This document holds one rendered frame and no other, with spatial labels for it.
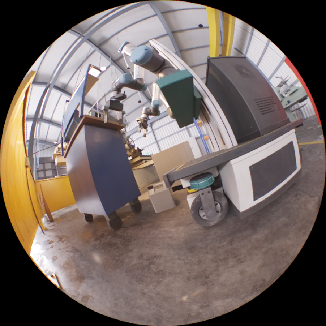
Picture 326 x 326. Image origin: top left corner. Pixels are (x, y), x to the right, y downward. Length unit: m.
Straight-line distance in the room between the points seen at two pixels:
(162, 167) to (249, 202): 1.09
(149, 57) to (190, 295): 0.86
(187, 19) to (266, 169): 9.34
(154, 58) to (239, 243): 0.83
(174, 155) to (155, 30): 8.34
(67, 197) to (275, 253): 4.38
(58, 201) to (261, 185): 4.33
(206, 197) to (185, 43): 9.40
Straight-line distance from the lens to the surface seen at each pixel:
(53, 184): 4.18
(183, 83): 0.50
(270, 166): 0.45
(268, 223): 0.49
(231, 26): 7.89
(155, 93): 1.10
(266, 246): 0.42
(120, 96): 0.68
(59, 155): 2.18
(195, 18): 9.71
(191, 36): 9.52
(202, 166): 0.32
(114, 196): 0.82
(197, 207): 0.45
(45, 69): 9.96
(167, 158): 1.26
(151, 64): 0.57
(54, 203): 4.11
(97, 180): 0.77
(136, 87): 0.73
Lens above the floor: 0.34
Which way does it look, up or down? 3 degrees up
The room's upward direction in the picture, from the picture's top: 20 degrees counter-clockwise
